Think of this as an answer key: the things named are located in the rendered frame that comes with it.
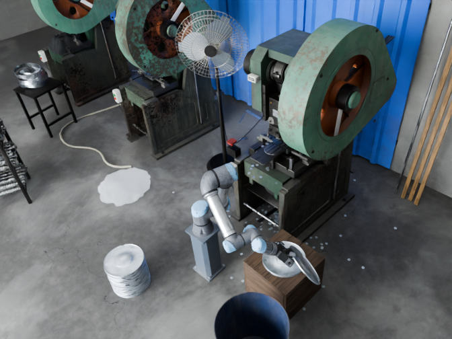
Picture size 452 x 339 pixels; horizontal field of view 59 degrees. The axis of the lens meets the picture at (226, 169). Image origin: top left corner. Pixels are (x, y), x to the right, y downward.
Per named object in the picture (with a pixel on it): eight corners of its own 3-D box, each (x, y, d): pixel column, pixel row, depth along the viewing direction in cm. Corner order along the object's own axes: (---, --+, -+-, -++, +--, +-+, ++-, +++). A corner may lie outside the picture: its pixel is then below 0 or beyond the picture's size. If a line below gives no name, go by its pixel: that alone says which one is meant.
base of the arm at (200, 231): (202, 240, 274) (201, 231, 268) (187, 229, 283) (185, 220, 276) (218, 227, 282) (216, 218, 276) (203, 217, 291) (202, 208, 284)
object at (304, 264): (321, 292, 237) (322, 292, 237) (288, 256, 236) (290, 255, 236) (317, 272, 265) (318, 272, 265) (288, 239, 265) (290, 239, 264)
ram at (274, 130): (280, 141, 281) (281, 105, 262) (264, 133, 290) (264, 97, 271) (296, 130, 290) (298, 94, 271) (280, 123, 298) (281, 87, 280)
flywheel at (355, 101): (403, 25, 231) (375, 133, 273) (371, 17, 243) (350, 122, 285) (329, 54, 191) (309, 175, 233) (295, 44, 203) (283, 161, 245)
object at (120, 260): (145, 271, 281) (144, 270, 281) (103, 281, 277) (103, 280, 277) (142, 241, 303) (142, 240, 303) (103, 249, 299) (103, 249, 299)
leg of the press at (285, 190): (286, 257, 314) (290, 169, 256) (276, 249, 321) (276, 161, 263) (354, 197, 359) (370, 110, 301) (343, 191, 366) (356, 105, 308)
